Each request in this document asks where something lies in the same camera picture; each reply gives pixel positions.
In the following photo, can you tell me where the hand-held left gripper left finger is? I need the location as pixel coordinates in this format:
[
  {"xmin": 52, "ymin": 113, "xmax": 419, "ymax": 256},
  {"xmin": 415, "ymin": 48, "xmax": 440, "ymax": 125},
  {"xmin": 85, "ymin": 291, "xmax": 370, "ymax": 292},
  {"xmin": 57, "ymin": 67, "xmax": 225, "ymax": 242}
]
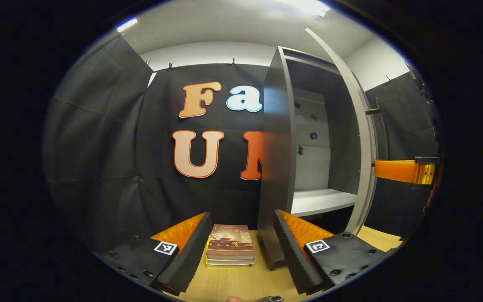
[{"xmin": 93, "ymin": 212, "xmax": 213, "ymax": 294}]

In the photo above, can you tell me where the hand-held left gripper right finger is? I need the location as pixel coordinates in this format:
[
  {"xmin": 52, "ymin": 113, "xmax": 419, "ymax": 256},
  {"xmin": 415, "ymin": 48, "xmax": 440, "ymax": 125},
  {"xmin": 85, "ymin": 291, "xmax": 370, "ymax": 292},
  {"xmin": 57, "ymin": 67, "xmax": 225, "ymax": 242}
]
[{"xmin": 273, "ymin": 209, "xmax": 393, "ymax": 295}]

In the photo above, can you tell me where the black door handle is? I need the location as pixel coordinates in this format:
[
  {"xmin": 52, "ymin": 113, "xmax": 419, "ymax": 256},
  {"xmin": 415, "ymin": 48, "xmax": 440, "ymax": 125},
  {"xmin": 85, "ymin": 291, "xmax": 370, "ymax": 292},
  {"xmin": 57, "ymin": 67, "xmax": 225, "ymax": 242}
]
[{"xmin": 365, "ymin": 97, "xmax": 390, "ymax": 162}]

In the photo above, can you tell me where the white cabinet door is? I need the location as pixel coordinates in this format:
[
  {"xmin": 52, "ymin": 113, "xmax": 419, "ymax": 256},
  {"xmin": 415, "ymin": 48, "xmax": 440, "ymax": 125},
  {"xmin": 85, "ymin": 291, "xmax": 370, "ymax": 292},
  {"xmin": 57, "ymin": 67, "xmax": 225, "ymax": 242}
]
[{"xmin": 306, "ymin": 28, "xmax": 377, "ymax": 235}]

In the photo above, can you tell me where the white cabinet shelf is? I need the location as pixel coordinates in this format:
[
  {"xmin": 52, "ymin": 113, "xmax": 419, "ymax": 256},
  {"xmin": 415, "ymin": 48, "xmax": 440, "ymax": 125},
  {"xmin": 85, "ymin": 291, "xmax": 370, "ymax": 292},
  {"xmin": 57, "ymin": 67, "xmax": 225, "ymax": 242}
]
[{"xmin": 291, "ymin": 188, "xmax": 358, "ymax": 218}]

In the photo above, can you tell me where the grey cabinet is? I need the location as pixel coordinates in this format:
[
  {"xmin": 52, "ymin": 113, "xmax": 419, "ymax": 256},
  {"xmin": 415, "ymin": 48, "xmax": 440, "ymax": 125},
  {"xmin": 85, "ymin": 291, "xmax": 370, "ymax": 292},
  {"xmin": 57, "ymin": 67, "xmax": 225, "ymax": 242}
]
[{"xmin": 257, "ymin": 46, "xmax": 361, "ymax": 270}]

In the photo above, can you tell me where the white-edged book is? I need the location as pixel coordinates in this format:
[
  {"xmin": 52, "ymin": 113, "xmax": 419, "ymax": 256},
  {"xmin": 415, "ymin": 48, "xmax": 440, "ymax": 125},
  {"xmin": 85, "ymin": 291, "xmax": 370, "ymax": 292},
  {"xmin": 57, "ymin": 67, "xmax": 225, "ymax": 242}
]
[{"xmin": 206, "ymin": 255, "xmax": 254, "ymax": 265}]

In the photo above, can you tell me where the brown picture cover book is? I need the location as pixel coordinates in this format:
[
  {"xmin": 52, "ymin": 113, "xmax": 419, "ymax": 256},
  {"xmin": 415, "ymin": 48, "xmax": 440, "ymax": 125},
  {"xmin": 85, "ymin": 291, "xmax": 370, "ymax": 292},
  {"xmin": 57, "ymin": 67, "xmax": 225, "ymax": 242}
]
[{"xmin": 206, "ymin": 224, "xmax": 255, "ymax": 257}]

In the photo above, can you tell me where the wide ceiling light panel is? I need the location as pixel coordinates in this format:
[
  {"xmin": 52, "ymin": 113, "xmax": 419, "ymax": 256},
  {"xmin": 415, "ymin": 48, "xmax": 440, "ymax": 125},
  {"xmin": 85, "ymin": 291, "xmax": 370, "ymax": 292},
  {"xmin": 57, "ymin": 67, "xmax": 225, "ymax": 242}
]
[{"xmin": 273, "ymin": 0, "xmax": 331, "ymax": 17}]

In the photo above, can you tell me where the black backdrop cloth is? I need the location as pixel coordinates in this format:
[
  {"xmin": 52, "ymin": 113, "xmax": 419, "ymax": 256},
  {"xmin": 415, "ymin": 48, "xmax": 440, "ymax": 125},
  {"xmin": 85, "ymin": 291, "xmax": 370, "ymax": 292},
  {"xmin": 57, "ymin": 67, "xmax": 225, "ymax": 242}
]
[{"xmin": 44, "ymin": 36, "xmax": 441, "ymax": 252}]

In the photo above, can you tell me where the narrow ceiling light strip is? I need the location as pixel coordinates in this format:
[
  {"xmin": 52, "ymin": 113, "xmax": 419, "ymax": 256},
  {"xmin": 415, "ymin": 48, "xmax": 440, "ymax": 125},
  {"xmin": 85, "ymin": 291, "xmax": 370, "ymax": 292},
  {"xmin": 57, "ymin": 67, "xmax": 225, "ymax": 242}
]
[{"xmin": 117, "ymin": 17, "xmax": 138, "ymax": 33}]

